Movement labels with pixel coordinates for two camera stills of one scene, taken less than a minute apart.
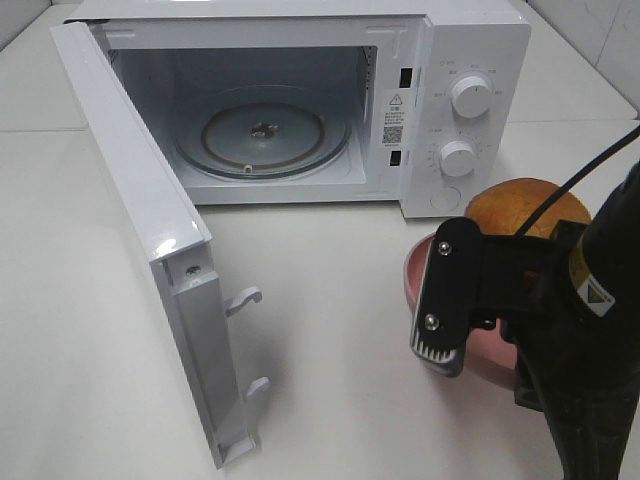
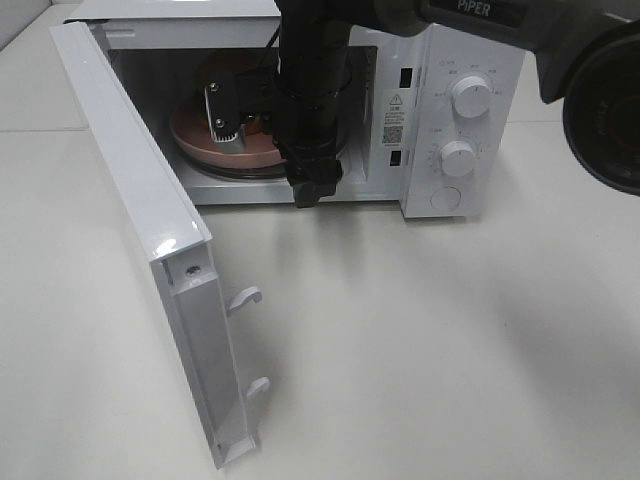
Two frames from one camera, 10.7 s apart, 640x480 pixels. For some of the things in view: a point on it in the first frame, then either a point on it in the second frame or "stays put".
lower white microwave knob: (457, 158) stays put
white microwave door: (163, 214) stays put
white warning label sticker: (396, 118) stays put
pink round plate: (488, 352) to (191, 133)
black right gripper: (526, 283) to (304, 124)
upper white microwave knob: (471, 97) stays put
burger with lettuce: (507, 206) to (254, 122)
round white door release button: (446, 198) stays put
